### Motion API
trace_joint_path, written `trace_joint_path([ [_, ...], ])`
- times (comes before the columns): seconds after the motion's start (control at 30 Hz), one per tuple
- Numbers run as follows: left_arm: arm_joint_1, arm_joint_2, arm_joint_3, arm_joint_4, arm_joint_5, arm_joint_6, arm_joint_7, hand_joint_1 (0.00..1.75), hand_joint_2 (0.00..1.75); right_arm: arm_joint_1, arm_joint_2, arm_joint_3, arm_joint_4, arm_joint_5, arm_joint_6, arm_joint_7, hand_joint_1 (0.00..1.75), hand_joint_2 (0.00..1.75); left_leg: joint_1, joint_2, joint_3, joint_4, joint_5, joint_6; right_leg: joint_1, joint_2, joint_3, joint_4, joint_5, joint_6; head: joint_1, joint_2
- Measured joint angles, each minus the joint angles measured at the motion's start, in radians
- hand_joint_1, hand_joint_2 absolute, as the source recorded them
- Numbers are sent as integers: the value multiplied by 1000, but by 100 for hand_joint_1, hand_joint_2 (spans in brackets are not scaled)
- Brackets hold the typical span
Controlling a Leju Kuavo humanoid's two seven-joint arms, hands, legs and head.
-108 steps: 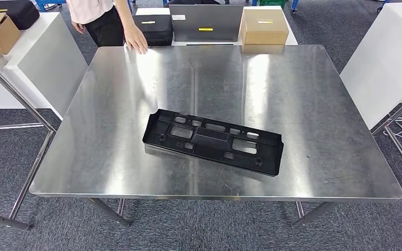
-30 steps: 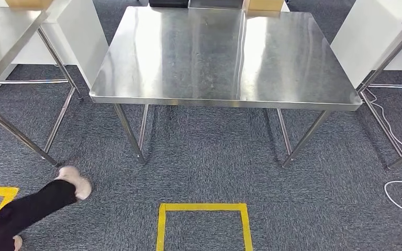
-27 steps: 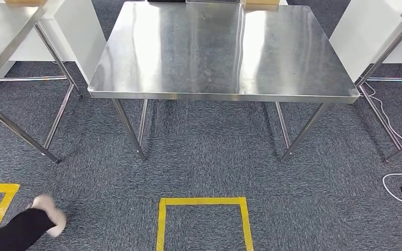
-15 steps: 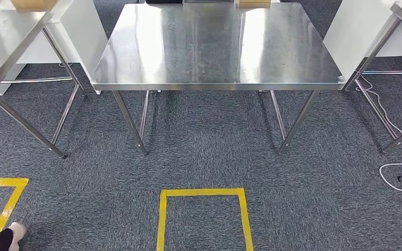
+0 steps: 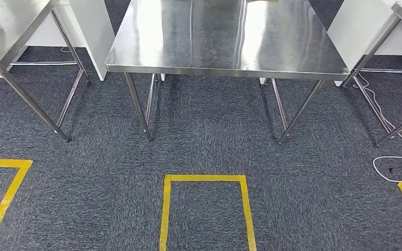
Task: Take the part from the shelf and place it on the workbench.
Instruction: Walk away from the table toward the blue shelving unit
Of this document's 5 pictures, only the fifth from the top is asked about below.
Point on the stainless steel table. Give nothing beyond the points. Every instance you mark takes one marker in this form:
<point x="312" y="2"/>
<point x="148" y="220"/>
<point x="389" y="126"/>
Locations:
<point x="371" y="52"/>
<point x="221" y="34"/>
<point x="6" y="34"/>

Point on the white partition panel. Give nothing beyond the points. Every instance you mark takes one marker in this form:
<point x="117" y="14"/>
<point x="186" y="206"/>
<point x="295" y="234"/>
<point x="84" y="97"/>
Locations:
<point x="93" y="34"/>
<point x="353" y="34"/>

